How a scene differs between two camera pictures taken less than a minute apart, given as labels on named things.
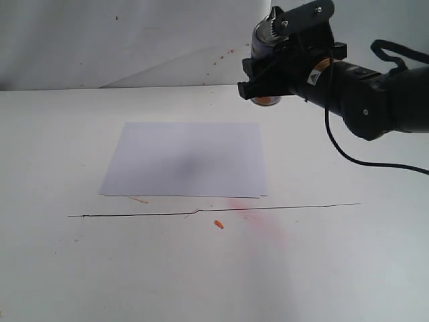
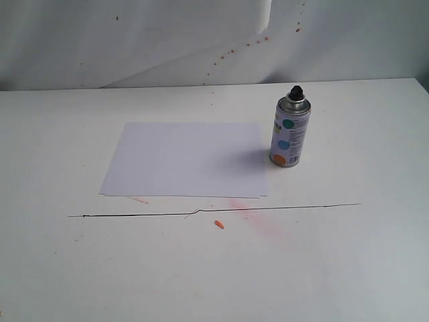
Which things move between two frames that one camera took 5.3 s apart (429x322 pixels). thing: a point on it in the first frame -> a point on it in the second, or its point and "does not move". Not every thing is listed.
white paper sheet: x=199 y=159 does not move
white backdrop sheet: x=68 y=44 does not move
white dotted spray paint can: x=264 y=42 -> x=290 y=129
